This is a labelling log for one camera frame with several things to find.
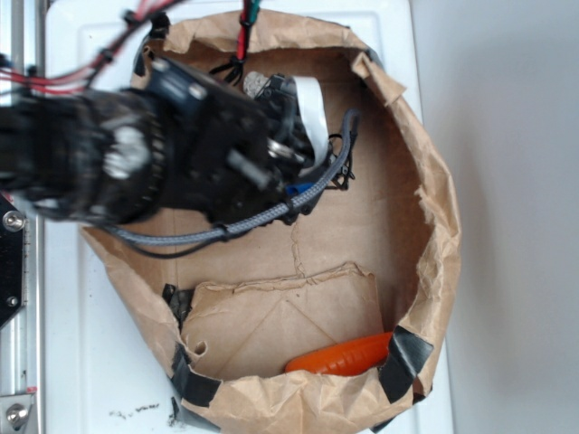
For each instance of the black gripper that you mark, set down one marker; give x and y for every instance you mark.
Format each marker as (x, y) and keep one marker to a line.
(229, 156)

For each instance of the white paper ball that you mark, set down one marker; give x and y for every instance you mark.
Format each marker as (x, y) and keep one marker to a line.
(253, 83)

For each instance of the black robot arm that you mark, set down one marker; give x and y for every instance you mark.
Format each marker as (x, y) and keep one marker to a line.
(98, 157)

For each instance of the black tape top left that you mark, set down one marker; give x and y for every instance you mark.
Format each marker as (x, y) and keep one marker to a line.
(160, 25)

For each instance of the black tape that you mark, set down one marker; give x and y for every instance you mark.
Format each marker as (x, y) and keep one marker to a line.
(194, 387)
(160, 25)
(407, 355)

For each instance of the brown paper bag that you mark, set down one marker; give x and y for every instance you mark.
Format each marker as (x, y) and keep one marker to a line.
(384, 253)

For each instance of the black tape bottom left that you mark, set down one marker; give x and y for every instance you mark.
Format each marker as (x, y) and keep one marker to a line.
(194, 387)

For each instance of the orange plastic carrot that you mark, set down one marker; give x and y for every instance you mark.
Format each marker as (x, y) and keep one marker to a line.
(346, 359)

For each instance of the white plastic tray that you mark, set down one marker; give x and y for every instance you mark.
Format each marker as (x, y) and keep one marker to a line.
(99, 375)

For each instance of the black tape bottom right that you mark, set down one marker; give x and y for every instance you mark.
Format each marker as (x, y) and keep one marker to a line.
(407, 355)

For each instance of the black mounting bracket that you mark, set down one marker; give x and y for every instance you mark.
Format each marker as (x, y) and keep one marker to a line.
(10, 262)

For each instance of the aluminium frame rail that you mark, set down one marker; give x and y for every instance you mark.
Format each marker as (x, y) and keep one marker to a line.
(23, 43)

